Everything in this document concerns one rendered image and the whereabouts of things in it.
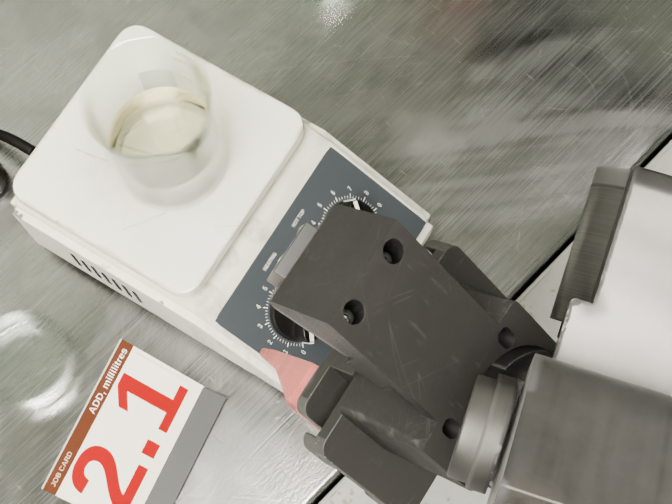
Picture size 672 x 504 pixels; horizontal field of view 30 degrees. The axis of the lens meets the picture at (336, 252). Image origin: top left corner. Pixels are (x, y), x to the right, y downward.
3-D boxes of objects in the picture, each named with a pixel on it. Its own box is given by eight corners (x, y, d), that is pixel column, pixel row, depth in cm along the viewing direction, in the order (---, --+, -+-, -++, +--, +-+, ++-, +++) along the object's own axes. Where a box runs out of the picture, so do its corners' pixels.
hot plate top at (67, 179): (313, 124, 68) (312, 117, 67) (191, 306, 65) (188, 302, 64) (133, 24, 71) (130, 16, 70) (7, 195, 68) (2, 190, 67)
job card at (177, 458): (227, 398, 72) (218, 383, 68) (155, 544, 69) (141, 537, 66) (134, 355, 73) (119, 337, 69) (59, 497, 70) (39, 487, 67)
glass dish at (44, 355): (18, 430, 72) (7, 424, 70) (-35, 358, 73) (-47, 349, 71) (96, 370, 73) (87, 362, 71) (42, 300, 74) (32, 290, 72)
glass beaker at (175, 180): (90, 167, 68) (49, 101, 59) (173, 85, 69) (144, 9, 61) (183, 249, 66) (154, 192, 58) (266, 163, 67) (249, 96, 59)
